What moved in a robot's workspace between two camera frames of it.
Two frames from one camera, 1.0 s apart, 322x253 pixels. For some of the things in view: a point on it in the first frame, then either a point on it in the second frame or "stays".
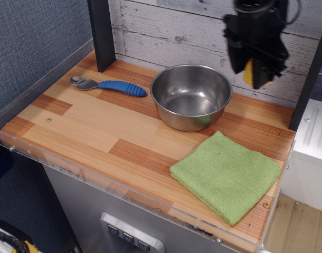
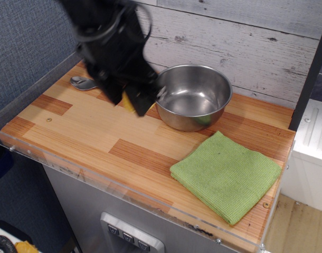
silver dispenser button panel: (120, 235) stays
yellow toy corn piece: (248, 76) -> (126, 97)
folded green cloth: (229, 180) stays
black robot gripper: (261, 36) -> (115, 45)
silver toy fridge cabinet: (102, 220) stays
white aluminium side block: (307, 177) stays
